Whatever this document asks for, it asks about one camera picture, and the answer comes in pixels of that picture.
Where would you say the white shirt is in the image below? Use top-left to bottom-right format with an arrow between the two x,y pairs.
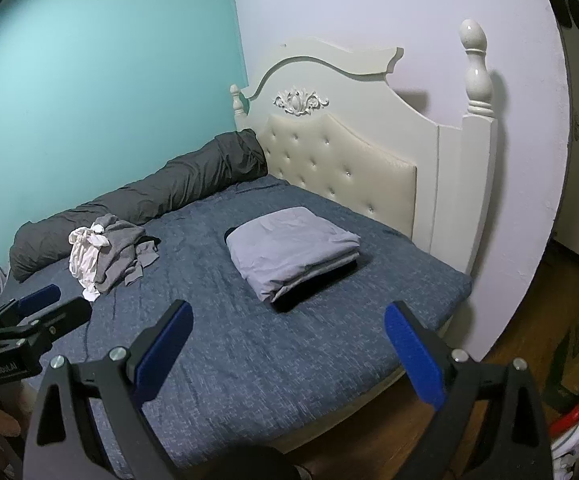
68,225 -> 112,303

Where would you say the cream tufted headboard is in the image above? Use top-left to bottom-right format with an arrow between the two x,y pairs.
230,19 -> 500,277

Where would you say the grey sweater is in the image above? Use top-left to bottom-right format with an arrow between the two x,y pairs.
91,213 -> 162,296

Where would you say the black folded garment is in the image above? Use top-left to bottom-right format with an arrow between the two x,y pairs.
224,227 -> 361,314

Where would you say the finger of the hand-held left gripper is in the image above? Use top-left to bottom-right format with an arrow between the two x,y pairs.
0,296 -> 93,357
0,284 -> 62,324

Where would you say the bed with blue bedsheet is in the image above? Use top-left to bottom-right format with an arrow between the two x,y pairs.
0,175 -> 473,480

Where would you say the red object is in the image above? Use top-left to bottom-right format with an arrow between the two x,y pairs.
549,402 -> 579,432

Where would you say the light grey jacket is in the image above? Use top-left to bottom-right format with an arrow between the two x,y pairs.
226,206 -> 362,304

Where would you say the dark grey rolled duvet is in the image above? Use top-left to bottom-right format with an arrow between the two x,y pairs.
10,128 -> 269,282

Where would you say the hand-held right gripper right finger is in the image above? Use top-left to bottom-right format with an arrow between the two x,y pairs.
384,301 -> 553,480

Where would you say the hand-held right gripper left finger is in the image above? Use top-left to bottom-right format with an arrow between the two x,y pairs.
22,300 -> 194,480

